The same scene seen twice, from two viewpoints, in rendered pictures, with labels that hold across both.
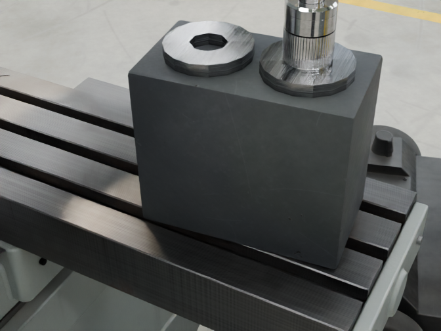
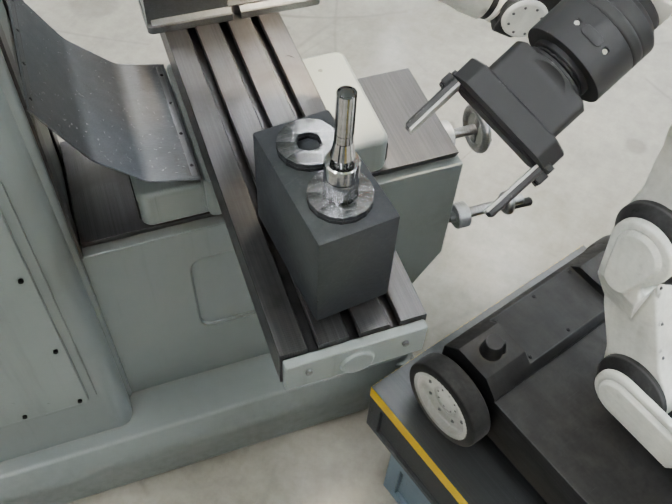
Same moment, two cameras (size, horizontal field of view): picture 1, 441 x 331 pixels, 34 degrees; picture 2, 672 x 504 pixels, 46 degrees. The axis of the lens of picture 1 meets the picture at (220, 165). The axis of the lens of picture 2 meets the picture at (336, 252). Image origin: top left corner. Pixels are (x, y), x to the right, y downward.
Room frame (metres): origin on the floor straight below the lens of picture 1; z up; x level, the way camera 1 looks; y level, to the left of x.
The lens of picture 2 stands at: (0.05, -0.50, 1.98)
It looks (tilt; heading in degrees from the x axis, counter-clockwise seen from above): 54 degrees down; 38
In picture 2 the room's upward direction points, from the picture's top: 4 degrees clockwise
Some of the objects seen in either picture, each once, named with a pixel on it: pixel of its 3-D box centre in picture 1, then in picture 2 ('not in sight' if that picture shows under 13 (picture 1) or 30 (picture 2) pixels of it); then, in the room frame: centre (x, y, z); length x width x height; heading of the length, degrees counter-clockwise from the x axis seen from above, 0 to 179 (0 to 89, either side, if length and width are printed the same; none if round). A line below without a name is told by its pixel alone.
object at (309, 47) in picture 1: (308, 35); (341, 178); (0.58, -0.08, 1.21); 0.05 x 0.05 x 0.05
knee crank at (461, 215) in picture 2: not in sight; (491, 206); (1.20, -0.04, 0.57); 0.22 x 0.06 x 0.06; 151
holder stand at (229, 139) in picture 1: (255, 136); (322, 212); (0.60, -0.04, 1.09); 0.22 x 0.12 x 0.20; 67
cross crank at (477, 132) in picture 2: not in sight; (462, 131); (1.24, 0.10, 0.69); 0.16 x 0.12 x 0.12; 151
